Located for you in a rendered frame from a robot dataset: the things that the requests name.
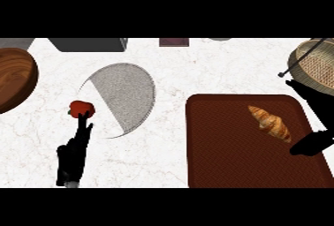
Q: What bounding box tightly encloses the brown wooden bowl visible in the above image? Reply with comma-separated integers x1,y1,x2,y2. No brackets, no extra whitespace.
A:
0,47,39,115

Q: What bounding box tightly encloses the wicker tiered basket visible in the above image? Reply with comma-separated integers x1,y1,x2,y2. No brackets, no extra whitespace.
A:
276,37,334,97

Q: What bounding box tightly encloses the dark brown woven tray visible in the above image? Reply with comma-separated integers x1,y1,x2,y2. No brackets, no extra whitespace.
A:
184,94,334,189

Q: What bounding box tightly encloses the grey speckled round plate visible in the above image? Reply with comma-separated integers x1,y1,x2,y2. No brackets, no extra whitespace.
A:
78,62,156,139

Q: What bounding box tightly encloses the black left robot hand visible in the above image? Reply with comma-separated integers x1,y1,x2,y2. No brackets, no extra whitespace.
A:
54,110,94,187

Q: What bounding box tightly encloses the grey flat object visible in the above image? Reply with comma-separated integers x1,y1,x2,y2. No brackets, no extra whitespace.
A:
0,37,36,51

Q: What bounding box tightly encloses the golden croissant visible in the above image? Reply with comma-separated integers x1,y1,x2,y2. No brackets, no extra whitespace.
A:
246,105,293,144

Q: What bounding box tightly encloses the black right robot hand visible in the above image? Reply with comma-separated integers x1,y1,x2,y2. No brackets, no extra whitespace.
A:
283,79,334,157

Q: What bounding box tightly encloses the dark grey box appliance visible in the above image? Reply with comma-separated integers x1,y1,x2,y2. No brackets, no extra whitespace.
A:
47,37,128,53

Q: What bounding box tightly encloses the dark purple box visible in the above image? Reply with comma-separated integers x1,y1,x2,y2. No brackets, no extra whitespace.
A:
158,37,190,48

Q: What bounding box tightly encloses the red bell pepper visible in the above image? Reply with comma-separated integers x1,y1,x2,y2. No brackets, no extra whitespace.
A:
66,100,95,120

